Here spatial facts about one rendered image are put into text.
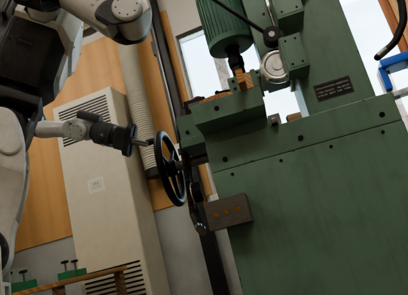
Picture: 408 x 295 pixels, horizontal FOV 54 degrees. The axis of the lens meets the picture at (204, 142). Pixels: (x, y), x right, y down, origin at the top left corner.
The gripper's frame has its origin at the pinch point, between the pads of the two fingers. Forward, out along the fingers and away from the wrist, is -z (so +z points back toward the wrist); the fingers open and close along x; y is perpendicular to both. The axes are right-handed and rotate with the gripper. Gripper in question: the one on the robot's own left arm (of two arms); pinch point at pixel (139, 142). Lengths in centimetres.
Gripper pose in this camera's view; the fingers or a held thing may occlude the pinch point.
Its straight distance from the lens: 149.8
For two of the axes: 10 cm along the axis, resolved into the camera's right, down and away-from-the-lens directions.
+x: 2.1, -9.7, -1.0
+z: -9.4, -2.3, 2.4
